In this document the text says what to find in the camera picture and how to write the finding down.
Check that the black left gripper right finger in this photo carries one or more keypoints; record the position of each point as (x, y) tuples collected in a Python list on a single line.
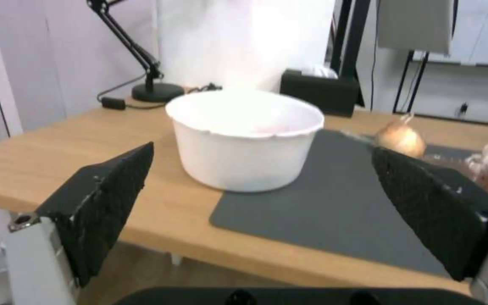
[(434, 203)]

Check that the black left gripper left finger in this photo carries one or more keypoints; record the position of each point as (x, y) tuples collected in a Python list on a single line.
[(100, 203)]

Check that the white translucent plastic bag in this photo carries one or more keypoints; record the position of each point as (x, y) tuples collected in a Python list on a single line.
[(244, 44)]

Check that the brown onion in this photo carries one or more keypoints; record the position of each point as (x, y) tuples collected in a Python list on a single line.
[(400, 138)]

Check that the dark grey desk mat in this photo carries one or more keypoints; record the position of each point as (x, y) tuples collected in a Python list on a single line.
[(333, 203)]

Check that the black articulated desk lamp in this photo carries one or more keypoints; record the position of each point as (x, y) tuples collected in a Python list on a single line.
[(142, 60)]

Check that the white round paper bowl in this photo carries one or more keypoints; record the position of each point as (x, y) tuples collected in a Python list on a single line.
[(246, 139)]

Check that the black rectangular box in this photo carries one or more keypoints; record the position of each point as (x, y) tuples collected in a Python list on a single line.
[(318, 92)]

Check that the grey lamp shade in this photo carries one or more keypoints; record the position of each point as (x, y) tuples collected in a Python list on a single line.
[(415, 27)]

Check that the black metal stand frame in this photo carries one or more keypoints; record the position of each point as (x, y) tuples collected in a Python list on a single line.
[(347, 47)]

